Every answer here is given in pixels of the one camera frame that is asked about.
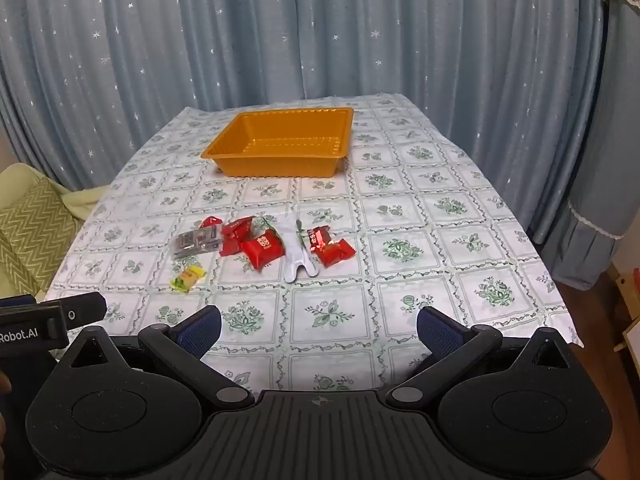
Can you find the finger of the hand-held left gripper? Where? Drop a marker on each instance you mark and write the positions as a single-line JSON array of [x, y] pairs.
[[17, 301], [80, 310]]

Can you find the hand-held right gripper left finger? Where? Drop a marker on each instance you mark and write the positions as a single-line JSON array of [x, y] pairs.
[[200, 332]]

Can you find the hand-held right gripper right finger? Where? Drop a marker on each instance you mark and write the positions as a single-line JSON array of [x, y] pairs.
[[440, 332]]

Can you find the yellow green candy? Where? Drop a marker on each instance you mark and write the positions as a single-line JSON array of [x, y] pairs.
[[188, 279]]

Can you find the clear grey snack packet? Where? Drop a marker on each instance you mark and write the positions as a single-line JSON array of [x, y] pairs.
[[196, 242]]

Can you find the red snack packet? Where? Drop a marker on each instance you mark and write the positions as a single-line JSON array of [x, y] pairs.
[[318, 238], [261, 251], [234, 234], [336, 254]]

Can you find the small red candy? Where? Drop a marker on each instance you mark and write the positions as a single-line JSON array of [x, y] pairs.
[[211, 221]]

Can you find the white snack packet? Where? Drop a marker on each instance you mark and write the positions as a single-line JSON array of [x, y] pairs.
[[297, 257]]

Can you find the orange plastic tray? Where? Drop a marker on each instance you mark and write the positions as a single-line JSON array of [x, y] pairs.
[[280, 132]]

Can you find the person's left hand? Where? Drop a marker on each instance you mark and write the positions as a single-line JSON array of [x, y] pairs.
[[5, 384]]

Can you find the green zigzag cushion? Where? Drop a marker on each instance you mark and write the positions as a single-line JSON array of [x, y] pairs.
[[35, 230]]

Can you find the pale green sofa cover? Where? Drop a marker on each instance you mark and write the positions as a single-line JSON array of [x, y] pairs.
[[85, 200]]

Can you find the floral tablecloth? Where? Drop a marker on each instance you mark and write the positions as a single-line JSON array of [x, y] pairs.
[[415, 210]]

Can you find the wooden furniture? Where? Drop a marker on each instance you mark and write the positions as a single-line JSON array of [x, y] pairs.
[[627, 310]]

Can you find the blue lace-trimmed cover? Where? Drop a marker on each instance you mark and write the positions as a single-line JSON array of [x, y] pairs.
[[600, 185]]

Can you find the blue star curtain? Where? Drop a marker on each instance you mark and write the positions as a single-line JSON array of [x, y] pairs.
[[300, 35]]

